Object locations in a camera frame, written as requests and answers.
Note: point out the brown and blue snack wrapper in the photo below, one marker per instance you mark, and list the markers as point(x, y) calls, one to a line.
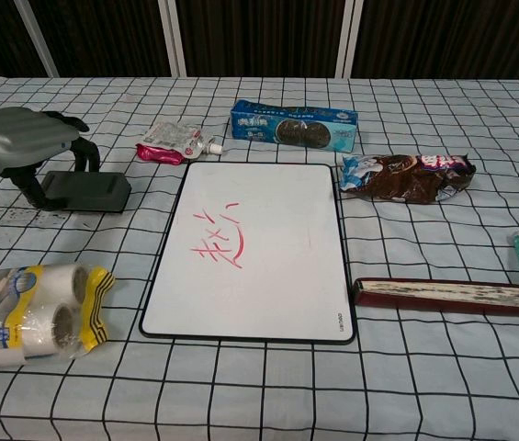
point(401, 181)

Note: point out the plastic wrap rolls yellow pack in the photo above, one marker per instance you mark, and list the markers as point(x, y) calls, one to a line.
point(34, 312)

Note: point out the dark grey whiteboard eraser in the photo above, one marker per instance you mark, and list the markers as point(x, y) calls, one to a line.
point(89, 190)

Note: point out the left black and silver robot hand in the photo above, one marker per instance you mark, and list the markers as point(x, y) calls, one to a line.
point(20, 133)

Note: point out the blue cookie box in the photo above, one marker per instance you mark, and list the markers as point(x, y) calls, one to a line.
point(259, 124)

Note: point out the white whiteboard with black frame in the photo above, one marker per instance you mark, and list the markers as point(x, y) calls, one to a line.
point(263, 257)

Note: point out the white and pink spout pouch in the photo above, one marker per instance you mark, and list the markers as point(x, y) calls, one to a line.
point(169, 138)

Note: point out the white partition frame post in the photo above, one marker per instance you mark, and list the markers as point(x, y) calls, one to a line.
point(348, 37)
point(38, 41)
point(172, 37)

